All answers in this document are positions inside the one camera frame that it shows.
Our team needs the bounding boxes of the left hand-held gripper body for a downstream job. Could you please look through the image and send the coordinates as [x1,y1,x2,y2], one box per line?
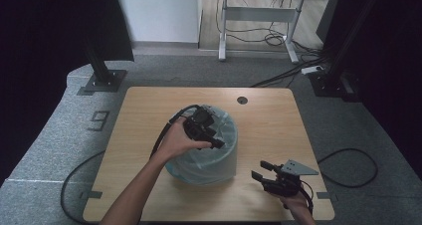
[182,106,217,143]

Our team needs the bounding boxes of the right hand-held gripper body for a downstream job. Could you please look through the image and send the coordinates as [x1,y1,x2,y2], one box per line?
[262,158,319,198]

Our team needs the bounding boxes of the white plastic bag blue edge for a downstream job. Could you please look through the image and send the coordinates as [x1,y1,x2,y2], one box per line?
[164,104,239,186]

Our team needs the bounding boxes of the green round bin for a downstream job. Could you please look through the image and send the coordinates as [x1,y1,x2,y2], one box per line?
[164,104,239,186]

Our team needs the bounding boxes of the person's right hand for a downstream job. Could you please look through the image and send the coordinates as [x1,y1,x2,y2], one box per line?
[276,188,311,216]

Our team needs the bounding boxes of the person's left hand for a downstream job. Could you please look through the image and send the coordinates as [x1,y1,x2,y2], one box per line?
[155,115,213,164]

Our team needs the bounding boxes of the black metal stand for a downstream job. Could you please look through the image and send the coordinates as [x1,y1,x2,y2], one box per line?
[308,0,386,104]
[82,35,128,94]

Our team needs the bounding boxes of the white power strip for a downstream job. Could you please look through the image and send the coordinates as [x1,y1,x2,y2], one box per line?
[301,65,324,76]

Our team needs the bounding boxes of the black curtain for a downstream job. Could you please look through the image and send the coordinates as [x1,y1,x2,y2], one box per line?
[316,0,422,183]
[0,0,135,186]

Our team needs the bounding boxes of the right hand-held gripper black cable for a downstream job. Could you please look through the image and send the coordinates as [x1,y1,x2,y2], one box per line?
[298,179,315,216]

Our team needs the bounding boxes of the black looped cable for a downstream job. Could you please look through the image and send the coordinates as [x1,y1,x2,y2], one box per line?
[316,147,379,189]

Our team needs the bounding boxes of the tangle of black cables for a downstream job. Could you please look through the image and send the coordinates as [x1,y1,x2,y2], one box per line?
[215,0,332,89]

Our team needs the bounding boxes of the white frame desk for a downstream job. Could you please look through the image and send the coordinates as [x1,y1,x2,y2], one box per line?
[211,0,342,65]

